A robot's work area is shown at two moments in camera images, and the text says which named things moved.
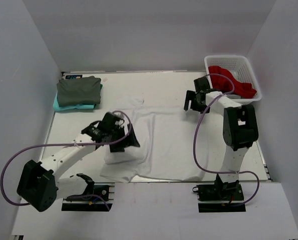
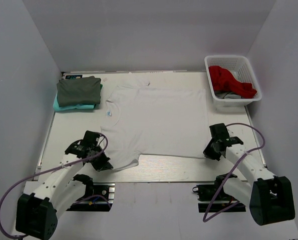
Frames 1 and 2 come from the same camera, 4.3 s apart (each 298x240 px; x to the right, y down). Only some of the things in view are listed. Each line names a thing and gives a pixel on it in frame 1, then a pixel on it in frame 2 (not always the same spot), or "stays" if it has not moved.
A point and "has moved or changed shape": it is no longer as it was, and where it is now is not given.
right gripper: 190,96 -> 209,154
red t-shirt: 242,89 stays
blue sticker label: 73,76 stays
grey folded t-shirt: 85,90 stays
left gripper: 131,141 -> 104,164
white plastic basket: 240,68 stays
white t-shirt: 165,136 has moved or changed shape
